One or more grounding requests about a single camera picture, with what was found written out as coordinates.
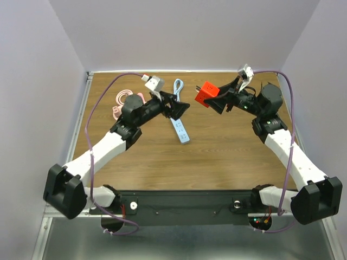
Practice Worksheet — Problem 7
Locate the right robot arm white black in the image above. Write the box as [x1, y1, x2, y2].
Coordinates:
[195, 77, 343, 225]

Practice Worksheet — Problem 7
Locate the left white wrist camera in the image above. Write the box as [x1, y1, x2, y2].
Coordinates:
[141, 74, 165, 100]

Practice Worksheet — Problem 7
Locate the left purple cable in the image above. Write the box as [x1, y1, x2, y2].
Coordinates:
[85, 72, 149, 236]

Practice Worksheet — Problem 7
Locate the blue power strip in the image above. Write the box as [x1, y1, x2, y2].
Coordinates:
[170, 118, 190, 145]

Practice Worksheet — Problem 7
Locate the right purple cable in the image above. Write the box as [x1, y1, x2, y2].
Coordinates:
[253, 70, 296, 233]

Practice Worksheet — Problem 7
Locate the purple cable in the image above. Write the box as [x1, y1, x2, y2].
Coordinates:
[85, 72, 149, 236]
[253, 70, 296, 233]

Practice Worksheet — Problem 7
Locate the red cube socket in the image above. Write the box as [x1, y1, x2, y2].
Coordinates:
[195, 81, 220, 108]

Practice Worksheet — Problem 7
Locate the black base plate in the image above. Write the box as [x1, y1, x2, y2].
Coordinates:
[107, 190, 275, 227]

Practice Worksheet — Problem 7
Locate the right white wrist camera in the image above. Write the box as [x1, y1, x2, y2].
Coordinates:
[237, 64, 254, 92]

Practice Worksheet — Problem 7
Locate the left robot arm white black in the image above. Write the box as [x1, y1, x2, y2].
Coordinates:
[43, 91, 190, 219]

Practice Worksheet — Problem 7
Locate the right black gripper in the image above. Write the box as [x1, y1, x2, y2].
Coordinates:
[204, 75, 264, 118]

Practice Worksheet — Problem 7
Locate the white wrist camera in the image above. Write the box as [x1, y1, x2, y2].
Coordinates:
[141, 74, 165, 100]
[237, 64, 254, 92]

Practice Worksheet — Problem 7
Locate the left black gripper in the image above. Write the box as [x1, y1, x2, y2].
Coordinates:
[136, 90, 189, 127]

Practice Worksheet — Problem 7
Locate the aluminium rail frame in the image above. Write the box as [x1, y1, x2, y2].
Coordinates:
[32, 70, 335, 260]

